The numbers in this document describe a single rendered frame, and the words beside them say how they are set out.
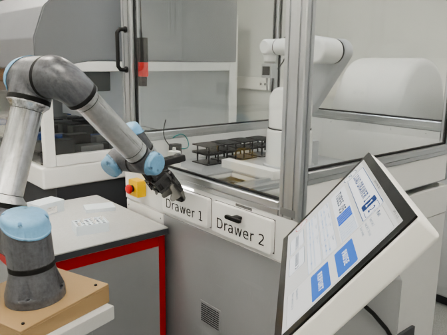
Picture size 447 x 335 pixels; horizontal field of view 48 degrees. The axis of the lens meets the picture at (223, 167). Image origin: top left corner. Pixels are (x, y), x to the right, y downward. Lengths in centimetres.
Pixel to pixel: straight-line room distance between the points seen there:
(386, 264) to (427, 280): 155
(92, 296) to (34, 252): 20
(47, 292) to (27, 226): 18
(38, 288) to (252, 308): 74
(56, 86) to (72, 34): 114
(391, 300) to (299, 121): 63
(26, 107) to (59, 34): 106
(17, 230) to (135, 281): 81
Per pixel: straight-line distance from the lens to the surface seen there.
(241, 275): 176
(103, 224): 199
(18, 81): 146
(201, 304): 199
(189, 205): 188
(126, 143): 150
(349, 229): 95
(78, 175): 256
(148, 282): 207
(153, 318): 215
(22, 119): 145
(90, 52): 254
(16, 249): 133
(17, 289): 137
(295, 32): 146
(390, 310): 103
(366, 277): 80
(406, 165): 197
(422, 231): 78
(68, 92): 137
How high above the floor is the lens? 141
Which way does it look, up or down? 12 degrees down
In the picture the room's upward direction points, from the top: 1 degrees clockwise
